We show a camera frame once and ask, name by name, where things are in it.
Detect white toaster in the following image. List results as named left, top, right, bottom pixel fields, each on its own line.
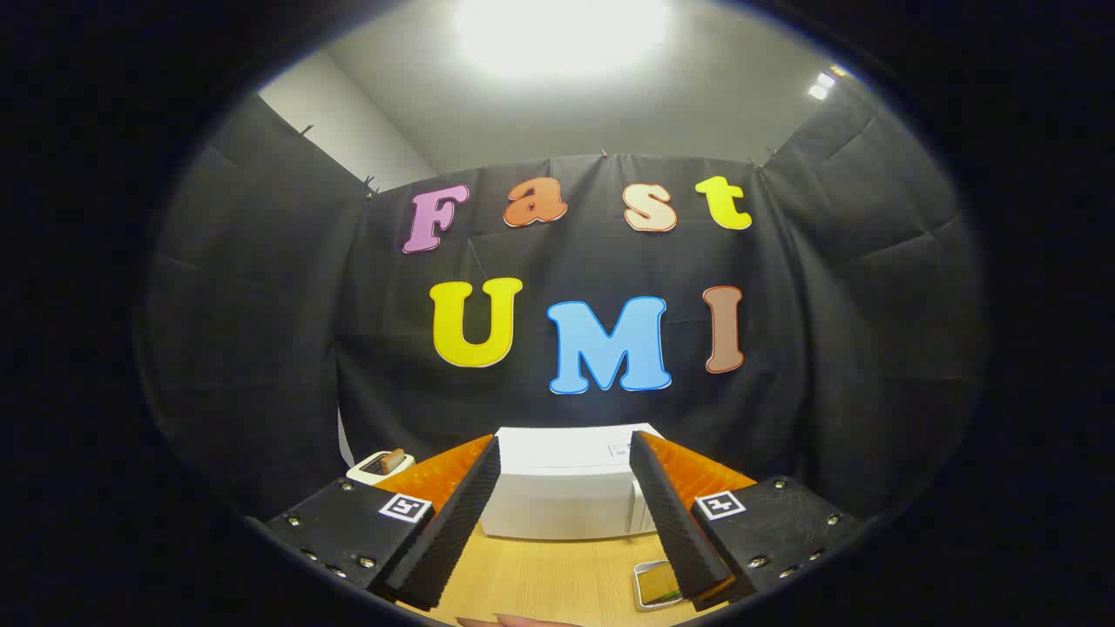
left=347, top=450, right=416, bottom=485

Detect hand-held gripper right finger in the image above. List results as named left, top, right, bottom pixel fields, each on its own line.
left=629, top=430, right=863, bottom=610

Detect small ceiling spotlights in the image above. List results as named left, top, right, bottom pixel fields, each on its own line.
left=806, top=65, right=850, bottom=101

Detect large ceiling light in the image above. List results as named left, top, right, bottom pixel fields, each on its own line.
left=453, top=0, right=672, bottom=79

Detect white rectangular dish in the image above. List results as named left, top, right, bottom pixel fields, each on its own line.
left=633, top=560, right=684, bottom=612

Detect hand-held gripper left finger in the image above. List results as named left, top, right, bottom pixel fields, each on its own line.
left=261, top=434, right=503, bottom=610

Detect white microwave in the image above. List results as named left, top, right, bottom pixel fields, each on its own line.
left=479, top=423, right=665, bottom=541

